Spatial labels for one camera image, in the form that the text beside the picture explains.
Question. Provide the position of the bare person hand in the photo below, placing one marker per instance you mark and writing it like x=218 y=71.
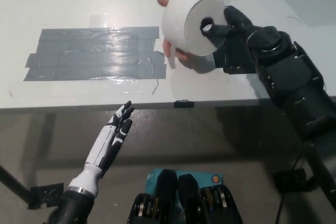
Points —
x=194 y=62

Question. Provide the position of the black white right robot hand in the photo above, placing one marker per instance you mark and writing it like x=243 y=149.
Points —
x=236 y=51

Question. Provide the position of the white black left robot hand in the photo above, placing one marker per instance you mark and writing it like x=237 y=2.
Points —
x=105 y=145

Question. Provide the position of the white toilet paper roll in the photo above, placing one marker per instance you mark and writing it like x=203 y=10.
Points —
x=178 y=19

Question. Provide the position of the black teal robot torso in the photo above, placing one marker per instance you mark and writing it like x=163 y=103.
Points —
x=189 y=203

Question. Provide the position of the small black edge tape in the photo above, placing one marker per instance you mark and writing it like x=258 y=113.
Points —
x=183 y=104

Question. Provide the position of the long clear tape strip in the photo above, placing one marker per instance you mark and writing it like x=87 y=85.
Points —
x=78 y=87

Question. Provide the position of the black table leg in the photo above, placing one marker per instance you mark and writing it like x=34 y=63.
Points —
x=15 y=183
x=309 y=184

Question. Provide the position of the grey duct tape patch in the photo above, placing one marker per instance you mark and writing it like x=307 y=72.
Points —
x=94 y=54

